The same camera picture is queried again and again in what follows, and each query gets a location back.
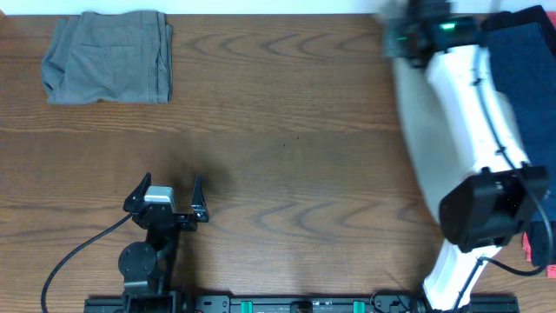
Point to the black garment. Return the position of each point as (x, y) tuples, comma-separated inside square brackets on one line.
[(535, 14)]

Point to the beige khaki shorts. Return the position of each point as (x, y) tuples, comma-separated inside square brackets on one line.
[(438, 165)]

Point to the red object at edge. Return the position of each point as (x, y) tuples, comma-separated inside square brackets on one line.
[(550, 269)]

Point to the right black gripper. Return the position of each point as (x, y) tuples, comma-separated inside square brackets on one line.
[(395, 40)]

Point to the navy blue shorts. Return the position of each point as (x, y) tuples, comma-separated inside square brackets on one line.
[(523, 69)]

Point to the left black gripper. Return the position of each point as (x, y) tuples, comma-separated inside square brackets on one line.
[(162, 218)]

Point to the folded grey shorts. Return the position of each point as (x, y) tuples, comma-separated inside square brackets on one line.
[(124, 58)]

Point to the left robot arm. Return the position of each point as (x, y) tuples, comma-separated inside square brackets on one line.
[(147, 266)]

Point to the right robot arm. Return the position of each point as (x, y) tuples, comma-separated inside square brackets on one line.
[(478, 182)]

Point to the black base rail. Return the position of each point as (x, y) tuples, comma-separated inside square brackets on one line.
[(299, 304)]

